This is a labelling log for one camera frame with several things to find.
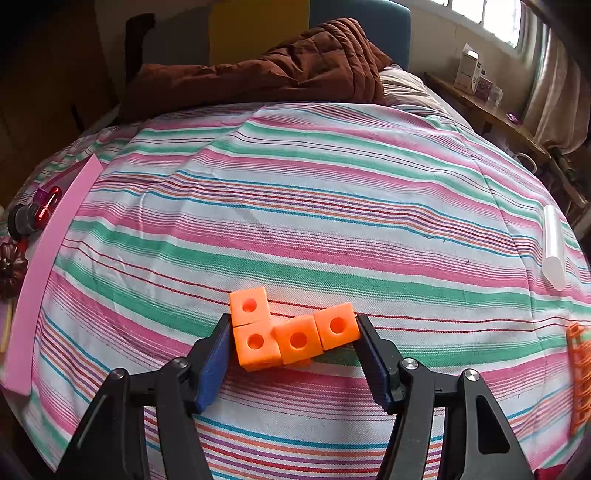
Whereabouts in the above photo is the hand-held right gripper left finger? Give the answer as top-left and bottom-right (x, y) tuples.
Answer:
(55, 313), (232, 480)

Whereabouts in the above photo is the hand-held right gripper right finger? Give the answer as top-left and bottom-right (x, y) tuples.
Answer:
(355, 314), (536, 480)

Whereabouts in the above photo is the orange linked cube block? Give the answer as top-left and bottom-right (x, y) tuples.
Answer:
(228, 286), (360, 372)

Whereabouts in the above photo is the pink shallow box tray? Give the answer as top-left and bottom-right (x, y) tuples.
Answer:
(4, 154), (103, 398)

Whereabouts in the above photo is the brown hair claw clip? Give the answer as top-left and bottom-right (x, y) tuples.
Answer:
(0, 240), (29, 301)

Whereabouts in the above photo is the red shiny clip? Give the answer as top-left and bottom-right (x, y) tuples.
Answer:
(34, 186), (63, 229)

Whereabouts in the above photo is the black grey cylindrical canister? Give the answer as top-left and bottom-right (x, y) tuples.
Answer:
(8, 203), (40, 241)

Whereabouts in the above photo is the orange lattice plastic piece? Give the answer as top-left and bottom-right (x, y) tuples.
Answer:
(567, 322), (591, 437)

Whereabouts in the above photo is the translucent white tube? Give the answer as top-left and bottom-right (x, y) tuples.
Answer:
(541, 204), (568, 291)

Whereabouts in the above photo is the wooden side table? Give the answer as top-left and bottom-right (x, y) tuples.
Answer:
(425, 71), (552, 162)

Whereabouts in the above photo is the pale pillow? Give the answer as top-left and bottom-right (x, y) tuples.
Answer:
(379, 65), (467, 123)

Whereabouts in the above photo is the purple small box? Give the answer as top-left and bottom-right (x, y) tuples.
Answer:
(473, 65), (492, 97)

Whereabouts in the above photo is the brown quilted blanket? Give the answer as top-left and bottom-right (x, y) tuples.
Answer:
(117, 17), (393, 123)

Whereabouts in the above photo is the white carton box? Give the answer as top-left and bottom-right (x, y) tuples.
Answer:
(454, 42), (481, 93)

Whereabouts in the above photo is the beige patterned curtain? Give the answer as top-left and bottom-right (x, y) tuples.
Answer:
(522, 28), (589, 155)

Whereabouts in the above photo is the wooden wardrobe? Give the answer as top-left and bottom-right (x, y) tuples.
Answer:
(0, 0), (121, 153)

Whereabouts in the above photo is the grey yellow blue headboard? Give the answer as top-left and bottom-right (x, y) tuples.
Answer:
(208, 0), (411, 70)

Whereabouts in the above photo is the window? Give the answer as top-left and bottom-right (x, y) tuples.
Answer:
(434, 0), (550, 61)

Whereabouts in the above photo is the white looped cable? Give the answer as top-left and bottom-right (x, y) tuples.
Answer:
(513, 151), (539, 175)

